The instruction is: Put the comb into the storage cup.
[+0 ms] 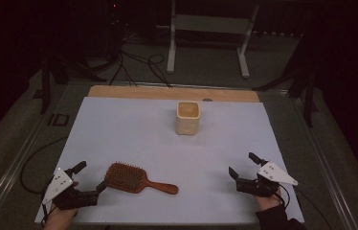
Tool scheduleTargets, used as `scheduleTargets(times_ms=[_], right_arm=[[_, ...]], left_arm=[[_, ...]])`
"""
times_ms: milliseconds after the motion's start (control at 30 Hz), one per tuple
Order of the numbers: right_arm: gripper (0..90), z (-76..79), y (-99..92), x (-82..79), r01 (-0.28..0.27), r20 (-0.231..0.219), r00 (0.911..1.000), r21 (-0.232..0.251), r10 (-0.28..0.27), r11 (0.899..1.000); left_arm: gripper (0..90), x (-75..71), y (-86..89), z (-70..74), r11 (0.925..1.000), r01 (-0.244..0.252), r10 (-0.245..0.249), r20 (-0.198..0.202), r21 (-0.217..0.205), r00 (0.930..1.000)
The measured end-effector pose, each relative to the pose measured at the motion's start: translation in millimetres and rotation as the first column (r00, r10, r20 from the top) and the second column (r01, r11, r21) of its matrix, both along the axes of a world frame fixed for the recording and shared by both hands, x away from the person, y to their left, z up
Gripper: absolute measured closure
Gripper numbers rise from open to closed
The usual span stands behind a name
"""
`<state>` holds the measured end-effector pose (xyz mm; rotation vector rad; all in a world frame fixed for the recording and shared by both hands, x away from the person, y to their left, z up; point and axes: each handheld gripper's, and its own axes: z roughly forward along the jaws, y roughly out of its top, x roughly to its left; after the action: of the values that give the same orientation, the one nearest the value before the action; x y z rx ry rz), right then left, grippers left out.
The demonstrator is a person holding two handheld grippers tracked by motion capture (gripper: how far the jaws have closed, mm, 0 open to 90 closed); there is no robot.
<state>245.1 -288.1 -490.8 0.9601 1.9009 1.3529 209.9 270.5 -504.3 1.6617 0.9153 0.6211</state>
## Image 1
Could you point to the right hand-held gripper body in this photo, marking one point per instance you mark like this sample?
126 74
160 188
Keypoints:
274 174

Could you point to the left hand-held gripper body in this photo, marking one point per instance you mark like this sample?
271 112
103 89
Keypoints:
59 184

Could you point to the wooden table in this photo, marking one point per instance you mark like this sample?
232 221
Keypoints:
154 93

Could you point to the person's right hand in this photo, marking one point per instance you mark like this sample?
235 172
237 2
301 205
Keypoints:
269 202

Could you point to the person's left hand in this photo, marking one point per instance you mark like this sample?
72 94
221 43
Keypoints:
59 219

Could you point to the wooden paddle hairbrush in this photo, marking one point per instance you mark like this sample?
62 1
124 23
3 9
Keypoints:
127 177

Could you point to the white metal stand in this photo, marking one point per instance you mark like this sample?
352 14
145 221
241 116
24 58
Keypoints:
212 24

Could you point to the white table mat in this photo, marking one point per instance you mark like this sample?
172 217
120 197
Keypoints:
154 150

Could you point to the black stand leg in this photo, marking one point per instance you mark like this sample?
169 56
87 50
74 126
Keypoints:
45 89
308 96

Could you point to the black rectangular floor plate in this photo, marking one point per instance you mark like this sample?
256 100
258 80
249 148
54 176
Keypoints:
59 119

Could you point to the small dark table hole cover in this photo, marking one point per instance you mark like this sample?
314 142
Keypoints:
207 99

